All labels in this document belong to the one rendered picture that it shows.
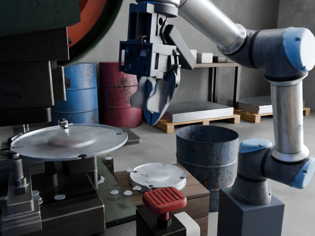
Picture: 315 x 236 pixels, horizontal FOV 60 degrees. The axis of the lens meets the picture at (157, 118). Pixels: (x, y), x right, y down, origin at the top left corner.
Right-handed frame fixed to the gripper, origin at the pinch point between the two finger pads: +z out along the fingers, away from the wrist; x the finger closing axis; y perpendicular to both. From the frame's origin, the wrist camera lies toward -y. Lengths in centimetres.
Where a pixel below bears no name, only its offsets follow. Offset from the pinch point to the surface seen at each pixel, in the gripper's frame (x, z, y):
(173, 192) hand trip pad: 7.7, 11.8, 2.8
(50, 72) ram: -24.0, -6.0, 6.8
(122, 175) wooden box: -62, 55, -62
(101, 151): -12.8, 10.5, 1.2
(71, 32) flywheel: -55, -17, -22
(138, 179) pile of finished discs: -47, 50, -57
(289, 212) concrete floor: 14, 80, -141
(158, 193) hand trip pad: 5.7, 12.1, 4.6
